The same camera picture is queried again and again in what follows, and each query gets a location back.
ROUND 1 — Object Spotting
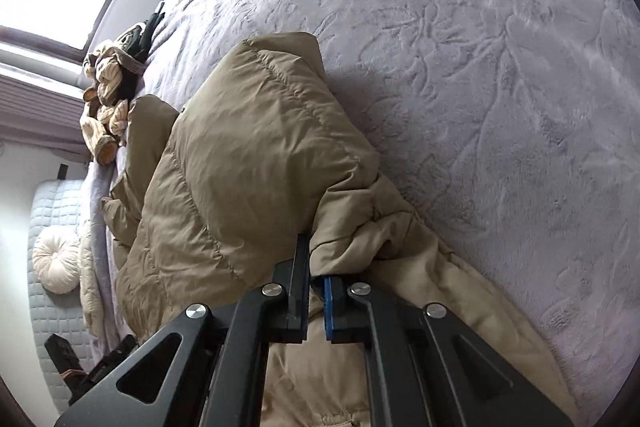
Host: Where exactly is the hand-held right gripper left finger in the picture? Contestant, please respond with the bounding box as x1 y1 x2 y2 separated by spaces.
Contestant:
55 233 311 427

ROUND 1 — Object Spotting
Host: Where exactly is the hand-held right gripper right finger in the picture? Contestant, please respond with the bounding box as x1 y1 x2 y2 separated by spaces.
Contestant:
324 276 576 427

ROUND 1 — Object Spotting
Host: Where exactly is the khaki puffer jacket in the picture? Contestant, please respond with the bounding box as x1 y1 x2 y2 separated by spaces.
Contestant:
101 32 568 427

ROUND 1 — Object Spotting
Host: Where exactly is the cream quilted bedspread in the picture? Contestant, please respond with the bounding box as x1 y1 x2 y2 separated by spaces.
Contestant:
77 219 108 338

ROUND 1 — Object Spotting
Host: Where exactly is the round cream cushion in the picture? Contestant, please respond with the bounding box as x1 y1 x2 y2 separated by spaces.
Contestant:
32 227 83 295

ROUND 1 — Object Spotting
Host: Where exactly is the white quilted headboard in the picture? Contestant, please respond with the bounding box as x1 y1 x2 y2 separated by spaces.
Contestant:
27 179 126 413

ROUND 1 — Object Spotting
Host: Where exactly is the grey pleated curtain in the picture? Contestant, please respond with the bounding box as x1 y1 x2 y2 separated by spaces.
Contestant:
0 57 87 150

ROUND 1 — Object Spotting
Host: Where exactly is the grey plush embossed blanket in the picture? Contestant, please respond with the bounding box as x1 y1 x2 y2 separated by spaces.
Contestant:
82 0 640 418

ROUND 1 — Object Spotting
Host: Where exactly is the cream striped garment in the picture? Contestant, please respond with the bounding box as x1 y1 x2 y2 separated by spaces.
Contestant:
80 39 146 168

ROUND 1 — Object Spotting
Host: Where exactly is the dark garment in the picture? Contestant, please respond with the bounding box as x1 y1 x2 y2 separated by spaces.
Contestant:
117 2 167 102

